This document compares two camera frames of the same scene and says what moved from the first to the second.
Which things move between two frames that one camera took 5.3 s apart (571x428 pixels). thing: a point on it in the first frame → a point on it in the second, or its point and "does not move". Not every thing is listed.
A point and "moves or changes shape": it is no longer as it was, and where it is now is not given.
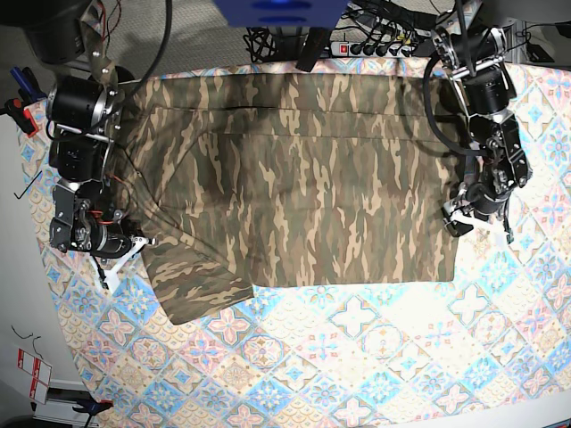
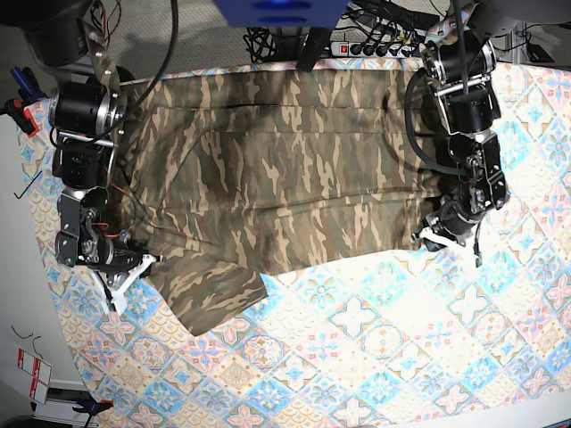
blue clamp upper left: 29,89 does not move
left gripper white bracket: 111,276 → 117,294
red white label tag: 41,376 does not move
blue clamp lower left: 93,407 does not move
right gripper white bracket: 453,210 → 434,242
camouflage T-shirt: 238,180 moves or changes shape
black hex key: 28,185 does not move
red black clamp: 21,116 does not move
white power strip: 372,49 does not move
